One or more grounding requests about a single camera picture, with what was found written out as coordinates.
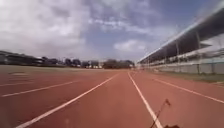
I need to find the row of trees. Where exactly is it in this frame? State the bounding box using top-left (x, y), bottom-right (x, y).
top-left (41, 56), bottom-right (136, 70)

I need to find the red running track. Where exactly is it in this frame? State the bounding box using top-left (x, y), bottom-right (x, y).
top-left (0, 68), bottom-right (224, 128)

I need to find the robot's own part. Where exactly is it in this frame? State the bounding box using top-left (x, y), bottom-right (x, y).
top-left (149, 98), bottom-right (181, 128)

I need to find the grandstand with roof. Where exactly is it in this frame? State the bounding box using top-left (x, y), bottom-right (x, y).
top-left (135, 7), bottom-right (224, 75)

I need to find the grass strip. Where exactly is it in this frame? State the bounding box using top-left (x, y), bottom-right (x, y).
top-left (143, 69), bottom-right (224, 84)

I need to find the low building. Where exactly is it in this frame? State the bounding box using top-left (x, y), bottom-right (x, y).
top-left (0, 50), bottom-right (45, 67)

